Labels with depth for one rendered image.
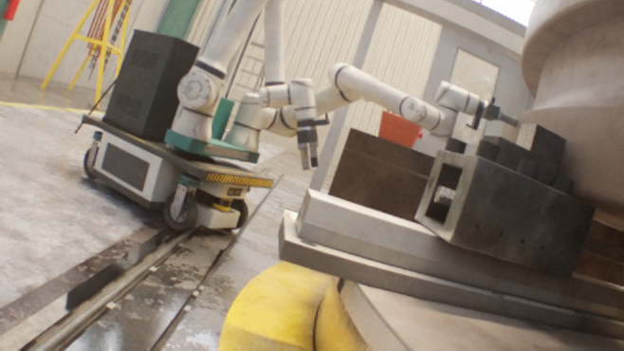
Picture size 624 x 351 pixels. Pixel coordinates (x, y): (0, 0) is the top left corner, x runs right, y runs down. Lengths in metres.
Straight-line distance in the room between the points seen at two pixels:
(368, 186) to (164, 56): 1.15
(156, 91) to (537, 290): 1.91
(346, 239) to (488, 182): 0.37
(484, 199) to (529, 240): 0.19
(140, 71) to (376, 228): 1.66
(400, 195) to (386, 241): 1.20
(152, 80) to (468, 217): 1.75
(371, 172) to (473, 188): 1.31
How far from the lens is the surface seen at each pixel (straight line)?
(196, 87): 2.11
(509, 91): 5.95
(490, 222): 1.26
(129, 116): 2.60
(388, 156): 2.48
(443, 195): 1.42
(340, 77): 2.21
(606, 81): 1.72
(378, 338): 1.00
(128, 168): 2.46
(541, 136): 1.45
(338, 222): 1.25
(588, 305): 1.64
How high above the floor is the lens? 0.59
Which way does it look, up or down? 3 degrees down
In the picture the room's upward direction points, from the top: 19 degrees clockwise
